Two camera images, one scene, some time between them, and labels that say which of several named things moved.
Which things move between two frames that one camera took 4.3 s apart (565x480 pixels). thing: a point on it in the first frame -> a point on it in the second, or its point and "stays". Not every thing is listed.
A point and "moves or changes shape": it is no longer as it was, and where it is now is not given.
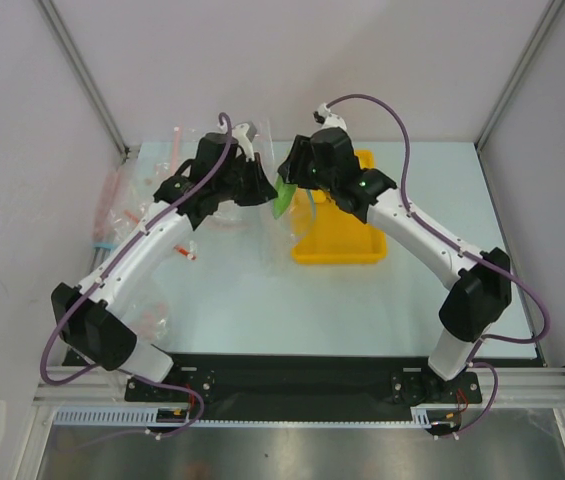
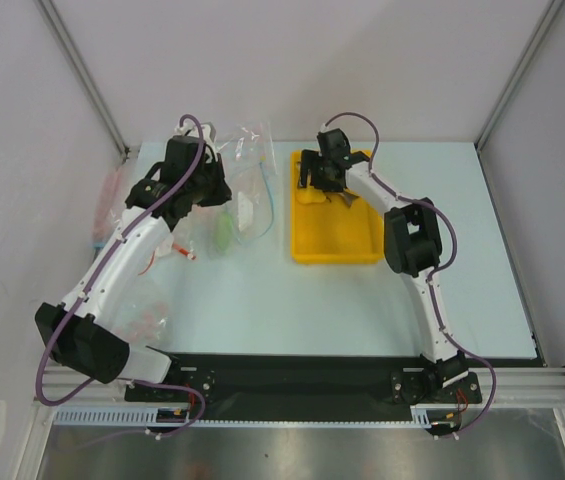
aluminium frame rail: x=499 y=385 stays
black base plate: x=298 y=387 stays
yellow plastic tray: x=328 y=235 stays
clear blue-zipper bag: x=254 y=234 moves or changes shape
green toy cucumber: x=285 y=193 -> x=224 y=232
